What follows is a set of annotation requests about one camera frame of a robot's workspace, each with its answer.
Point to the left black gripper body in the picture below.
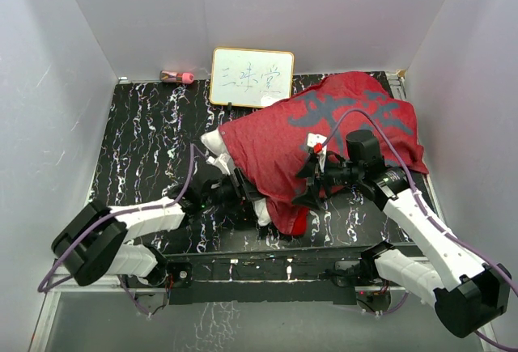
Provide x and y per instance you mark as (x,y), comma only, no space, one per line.
(241,190)

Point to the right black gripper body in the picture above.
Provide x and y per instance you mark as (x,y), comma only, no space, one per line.
(319,178)

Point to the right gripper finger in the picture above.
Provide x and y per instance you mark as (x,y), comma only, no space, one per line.
(307,170)
(309,199)

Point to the red patterned pillowcase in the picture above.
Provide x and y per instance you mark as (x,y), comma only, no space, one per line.
(270,145)

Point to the white pillow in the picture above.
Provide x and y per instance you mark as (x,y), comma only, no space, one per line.
(214,142)

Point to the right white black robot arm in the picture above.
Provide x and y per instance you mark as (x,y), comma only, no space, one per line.
(465,290)

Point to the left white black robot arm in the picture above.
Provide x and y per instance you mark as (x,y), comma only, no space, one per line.
(99,240)

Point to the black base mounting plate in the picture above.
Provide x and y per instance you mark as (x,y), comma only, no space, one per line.
(275,276)

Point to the small yellow-framed whiteboard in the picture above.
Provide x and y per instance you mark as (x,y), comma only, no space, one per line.
(250,78)

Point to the pink whiteboard marker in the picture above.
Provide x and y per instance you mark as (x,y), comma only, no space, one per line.
(167,76)

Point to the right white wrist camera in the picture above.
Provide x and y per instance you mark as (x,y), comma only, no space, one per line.
(316,146)

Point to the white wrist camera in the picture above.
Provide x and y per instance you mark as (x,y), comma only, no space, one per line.
(316,146)
(223,162)

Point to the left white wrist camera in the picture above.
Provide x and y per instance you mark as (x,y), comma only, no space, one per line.
(223,162)

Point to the aluminium frame rail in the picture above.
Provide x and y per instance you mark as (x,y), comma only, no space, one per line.
(152,143)

